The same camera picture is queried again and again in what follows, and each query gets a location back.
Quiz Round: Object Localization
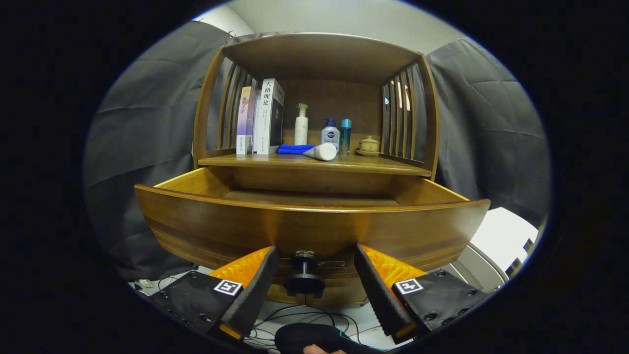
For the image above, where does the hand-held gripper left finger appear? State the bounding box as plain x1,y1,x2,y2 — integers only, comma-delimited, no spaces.
147,245,279,345

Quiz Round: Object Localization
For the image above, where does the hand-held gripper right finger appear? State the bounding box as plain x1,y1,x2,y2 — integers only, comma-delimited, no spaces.
353,243,492,345

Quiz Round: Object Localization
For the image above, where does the black drawer knob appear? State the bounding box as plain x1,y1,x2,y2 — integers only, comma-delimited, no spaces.
284,250,326,299

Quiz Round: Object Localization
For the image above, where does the brown wooden drawer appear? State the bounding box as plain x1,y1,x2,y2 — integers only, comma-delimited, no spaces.
134,166,492,291

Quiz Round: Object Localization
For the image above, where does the white facial cleanser tube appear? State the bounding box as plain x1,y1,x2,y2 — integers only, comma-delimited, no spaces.
302,143,338,162

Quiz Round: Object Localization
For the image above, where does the brown wooden countertop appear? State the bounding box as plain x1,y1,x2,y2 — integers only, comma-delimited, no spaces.
198,152,433,177

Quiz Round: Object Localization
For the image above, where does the brown wooden cabinet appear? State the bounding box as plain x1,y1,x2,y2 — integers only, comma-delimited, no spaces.
192,32,441,308

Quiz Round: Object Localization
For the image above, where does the white flat board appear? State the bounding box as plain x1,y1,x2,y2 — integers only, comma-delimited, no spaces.
469,206,540,276

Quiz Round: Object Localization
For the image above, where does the beige lidded teacup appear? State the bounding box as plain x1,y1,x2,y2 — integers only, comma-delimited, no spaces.
356,135,381,157

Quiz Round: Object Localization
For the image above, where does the folded blue cloth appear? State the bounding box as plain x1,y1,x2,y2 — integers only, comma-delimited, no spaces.
276,143,317,155

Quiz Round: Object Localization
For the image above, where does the slim teal bottle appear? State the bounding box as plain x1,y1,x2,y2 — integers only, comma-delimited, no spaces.
340,118,352,156

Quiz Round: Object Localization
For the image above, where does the white lotion bottle blue cap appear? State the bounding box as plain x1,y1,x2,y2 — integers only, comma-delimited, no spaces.
320,118,341,152

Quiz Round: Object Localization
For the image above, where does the white pump bottle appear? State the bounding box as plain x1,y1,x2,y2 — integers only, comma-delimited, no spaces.
294,103,310,146

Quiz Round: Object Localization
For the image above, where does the purple book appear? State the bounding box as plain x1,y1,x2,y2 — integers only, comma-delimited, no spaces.
236,86,258,156

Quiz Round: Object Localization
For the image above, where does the thick white book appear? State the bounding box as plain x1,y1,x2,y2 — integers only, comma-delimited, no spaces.
253,78,286,155

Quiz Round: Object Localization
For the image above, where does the black backdrop cloth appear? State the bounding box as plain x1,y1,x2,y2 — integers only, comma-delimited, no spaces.
83,20,551,283

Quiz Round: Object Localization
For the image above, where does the black floor cable tangle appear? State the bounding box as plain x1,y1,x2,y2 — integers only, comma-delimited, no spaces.
246,304,367,351

